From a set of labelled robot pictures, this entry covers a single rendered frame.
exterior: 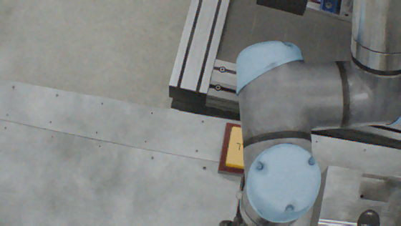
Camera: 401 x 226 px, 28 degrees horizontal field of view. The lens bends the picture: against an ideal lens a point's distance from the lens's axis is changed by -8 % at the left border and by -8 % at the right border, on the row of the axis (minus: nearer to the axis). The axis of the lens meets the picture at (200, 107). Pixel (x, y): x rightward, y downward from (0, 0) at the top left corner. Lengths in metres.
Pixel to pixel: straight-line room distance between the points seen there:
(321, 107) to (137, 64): 1.39
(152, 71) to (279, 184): 1.43
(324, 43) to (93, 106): 0.84
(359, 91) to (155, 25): 1.43
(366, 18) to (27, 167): 0.71
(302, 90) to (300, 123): 0.03
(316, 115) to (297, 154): 0.07
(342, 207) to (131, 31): 1.15
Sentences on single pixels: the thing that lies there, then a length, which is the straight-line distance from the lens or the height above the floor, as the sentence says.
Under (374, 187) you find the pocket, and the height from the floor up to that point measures 0.86.
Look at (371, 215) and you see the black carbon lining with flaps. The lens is 1.29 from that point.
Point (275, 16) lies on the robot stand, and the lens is 2.10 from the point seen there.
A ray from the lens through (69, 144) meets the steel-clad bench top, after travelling 1.38.
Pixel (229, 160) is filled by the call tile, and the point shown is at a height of 0.84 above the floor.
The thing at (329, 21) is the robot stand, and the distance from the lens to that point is 2.11.
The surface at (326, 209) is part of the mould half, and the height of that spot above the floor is 0.89.
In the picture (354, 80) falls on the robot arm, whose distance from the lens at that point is 0.91.
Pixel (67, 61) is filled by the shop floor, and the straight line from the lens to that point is 2.28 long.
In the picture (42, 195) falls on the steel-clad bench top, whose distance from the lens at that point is 1.37.
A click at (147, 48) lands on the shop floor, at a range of 2.27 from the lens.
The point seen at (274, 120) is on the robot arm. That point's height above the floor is 1.28.
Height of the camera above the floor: 2.13
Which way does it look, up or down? 74 degrees down
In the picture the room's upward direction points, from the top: 6 degrees clockwise
